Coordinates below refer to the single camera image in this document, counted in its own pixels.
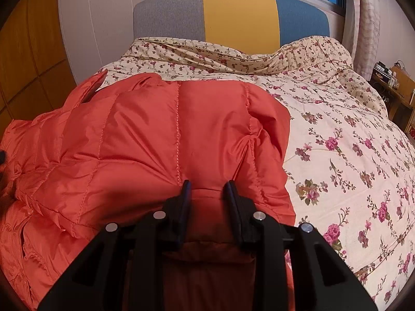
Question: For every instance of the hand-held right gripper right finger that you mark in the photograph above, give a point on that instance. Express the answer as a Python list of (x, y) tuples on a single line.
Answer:
[(230, 197)]

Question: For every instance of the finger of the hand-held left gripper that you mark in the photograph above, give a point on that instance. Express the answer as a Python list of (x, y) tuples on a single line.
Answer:
[(1, 158)]

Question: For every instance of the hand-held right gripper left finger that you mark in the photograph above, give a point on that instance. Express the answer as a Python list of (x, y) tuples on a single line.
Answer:
[(185, 197)]

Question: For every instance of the orange down jacket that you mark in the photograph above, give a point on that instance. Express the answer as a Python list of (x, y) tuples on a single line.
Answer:
[(129, 142)]

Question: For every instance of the wooden wardrobe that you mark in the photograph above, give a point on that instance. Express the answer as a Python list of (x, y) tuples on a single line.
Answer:
[(29, 64)]

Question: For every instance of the floral quilt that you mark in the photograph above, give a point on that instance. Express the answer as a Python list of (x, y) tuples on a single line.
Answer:
[(340, 129)]

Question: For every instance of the grey yellow blue headboard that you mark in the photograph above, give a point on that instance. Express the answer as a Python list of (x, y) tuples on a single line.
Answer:
[(236, 16)]

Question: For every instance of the wooden bedside table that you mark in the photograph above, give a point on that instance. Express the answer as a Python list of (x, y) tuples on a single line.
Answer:
[(400, 100)]

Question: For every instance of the patterned beige curtain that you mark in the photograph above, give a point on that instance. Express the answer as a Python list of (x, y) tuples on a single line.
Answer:
[(366, 22)]

